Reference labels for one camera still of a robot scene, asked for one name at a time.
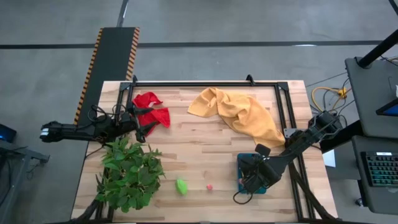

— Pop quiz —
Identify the yellow waffle towel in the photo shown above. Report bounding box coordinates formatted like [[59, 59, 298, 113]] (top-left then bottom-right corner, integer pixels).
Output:
[[187, 87, 286, 149]]

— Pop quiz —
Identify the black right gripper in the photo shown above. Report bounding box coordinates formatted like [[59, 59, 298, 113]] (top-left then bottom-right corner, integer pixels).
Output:
[[238, 143, 272, 194]]

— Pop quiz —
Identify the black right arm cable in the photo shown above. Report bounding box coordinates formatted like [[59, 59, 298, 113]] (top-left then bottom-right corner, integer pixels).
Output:
[[233, 189, 254, 205]]

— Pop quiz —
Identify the backlit keyboard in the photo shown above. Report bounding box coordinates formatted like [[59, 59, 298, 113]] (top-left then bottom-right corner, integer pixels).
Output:
[[360, 151, 398, 188]]

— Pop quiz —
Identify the red cloth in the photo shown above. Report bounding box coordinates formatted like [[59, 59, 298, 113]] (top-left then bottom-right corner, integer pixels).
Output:
[[132, 91, 171, 136]]

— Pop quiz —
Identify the black diagonal pole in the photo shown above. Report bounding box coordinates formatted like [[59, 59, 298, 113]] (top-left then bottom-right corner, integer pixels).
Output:
[[357, 27, 398, 68]]

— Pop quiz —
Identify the tablet with blue screen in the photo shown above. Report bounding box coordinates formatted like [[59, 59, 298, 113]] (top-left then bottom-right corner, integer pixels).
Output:
[[375, 98, 398, 118]]

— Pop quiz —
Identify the hazard-striped black floor mat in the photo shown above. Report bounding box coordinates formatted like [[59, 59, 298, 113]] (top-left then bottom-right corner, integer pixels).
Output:
[[70, 27, 141, 139]]

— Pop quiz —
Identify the black aluminium table frame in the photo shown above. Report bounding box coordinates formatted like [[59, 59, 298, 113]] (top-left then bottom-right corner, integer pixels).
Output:
[[71, 80, 340, 223]]

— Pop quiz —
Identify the grey desk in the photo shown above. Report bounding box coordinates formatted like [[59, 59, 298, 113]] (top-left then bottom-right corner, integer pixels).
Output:
[[351, 135, 398, 215], [345, 57, 398, 139]]

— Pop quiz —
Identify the blue plastic tupperware container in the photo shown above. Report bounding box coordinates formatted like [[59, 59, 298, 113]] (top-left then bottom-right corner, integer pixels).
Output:
[[236, 152, 267, 195]]

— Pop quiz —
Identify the green artificial plant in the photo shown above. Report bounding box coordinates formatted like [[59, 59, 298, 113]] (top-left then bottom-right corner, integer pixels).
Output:
[[95, 136, 165, 214]]

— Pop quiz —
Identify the yellow cable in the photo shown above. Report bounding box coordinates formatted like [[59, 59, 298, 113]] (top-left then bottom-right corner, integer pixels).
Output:
[[312, 86, 348, 131]]

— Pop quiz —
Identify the white paper sheet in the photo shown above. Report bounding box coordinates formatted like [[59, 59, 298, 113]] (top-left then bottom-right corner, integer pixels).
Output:
[[322, 149, 337, 168]]

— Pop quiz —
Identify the light green produce toy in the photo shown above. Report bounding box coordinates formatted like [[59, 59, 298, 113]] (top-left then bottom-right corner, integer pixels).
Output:
[[175, 177, 188, 196]]

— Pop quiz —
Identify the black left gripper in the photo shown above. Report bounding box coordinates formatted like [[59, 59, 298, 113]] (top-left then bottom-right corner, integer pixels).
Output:
[[120, 102, 158, 144]]

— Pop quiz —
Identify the grey metal stand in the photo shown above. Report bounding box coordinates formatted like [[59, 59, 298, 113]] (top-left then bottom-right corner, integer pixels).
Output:
[[0, 138, 50, 224]]

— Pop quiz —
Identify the blue-lit device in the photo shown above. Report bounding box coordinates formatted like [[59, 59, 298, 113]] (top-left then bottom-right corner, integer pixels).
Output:
[[0, 123, 18, 144]]

